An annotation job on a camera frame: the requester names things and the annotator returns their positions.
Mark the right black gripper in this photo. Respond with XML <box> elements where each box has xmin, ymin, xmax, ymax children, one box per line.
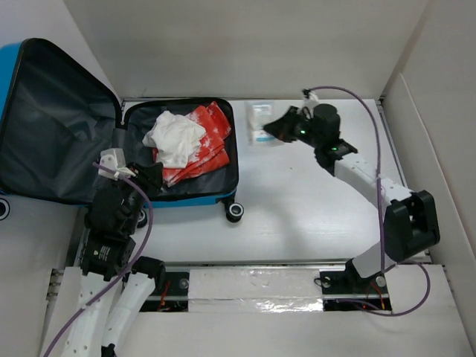
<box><xmin>263</xmin><ymin>106</ymin><xmax>322</xmax><ymax>149</ymax></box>

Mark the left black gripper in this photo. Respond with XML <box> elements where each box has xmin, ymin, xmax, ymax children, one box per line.
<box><xmin>110</xmin><ymin>160</ymin><xmax>164</xmax><ymax>233</ymax></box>

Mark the white tissue pack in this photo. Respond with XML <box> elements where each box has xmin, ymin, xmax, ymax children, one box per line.
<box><xmin>245</xmin><ymin>101</ymin><xmax>282</xmax><ymax>147</ymax></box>

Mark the red white patterned cloth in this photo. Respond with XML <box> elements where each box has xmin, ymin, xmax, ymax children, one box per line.
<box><xmin>152</xmin><ymin>101</ymin><xmax>232</xmax><ymax>187</ymax></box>

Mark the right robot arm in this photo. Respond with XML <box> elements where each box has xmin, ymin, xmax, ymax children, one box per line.
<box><xmin>263</xmin><ymin>104</ymin><xmax>440</xmax><ymax>292</ymax></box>

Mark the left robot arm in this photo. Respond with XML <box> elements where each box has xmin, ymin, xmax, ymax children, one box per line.
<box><xmin>61</xmin><ymin>162</ymin><xmax>166</xmax><ymax>356</ymax></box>

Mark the blue hard-shell suitcase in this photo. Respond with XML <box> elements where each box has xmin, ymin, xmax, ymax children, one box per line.
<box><xmin>1</xmin><ymin>38</ymin><xmax>244</xmax><ymax>223</ymax></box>

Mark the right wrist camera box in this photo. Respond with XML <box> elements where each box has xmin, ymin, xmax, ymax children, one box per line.
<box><xmin>302</xmin><ymin>89</ymin><xmax>319</xmax><ymax>112</ymax></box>

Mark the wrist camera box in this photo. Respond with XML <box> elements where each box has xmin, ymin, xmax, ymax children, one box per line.
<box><xmin>302</xmin><ymin>89</ymin><xmax>319</xmax><ymax>112</ymax></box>
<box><xmin>98</xmin><ymin>148</ymin><xmax>126</xmax><ymax>181</ymax></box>

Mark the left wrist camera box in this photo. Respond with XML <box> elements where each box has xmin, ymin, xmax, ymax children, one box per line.
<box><xmin>98</xmin><ymin>148</ymin><xmax>126</xmax><ymax>181</ymax></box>

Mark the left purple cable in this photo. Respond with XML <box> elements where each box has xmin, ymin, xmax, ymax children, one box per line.
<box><xmin>39</xmin><ymin>161</ymin><xmax>154</xmax><ymax>357</ymax></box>

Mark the purple cable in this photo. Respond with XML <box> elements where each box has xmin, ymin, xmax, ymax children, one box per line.
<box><xmin>39</xmin><ymin>161</ymin><xmax>154</xmax><ymax>357</ymax></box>
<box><xmin>303</xmin><ymin>85</ymin><xmax>432</xmax><ymax>317</ymax></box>

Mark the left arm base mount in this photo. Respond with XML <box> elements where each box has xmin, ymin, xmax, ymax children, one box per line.
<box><xmin>140</xmin><ymin>271</ymin><xmax>190</xmax><ymax>312</ymax></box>

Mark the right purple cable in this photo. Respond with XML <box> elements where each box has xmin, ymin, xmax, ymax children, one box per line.
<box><xmin>303</xmin><ymin>85</ymin><xmax>432</xmax><ymax>317</ymax></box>

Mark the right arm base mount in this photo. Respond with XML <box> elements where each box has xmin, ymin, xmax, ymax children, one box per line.
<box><xmin>314</xmin><ymin>271</ymin><xmax>392</xmax><ymax>312</ymax></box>

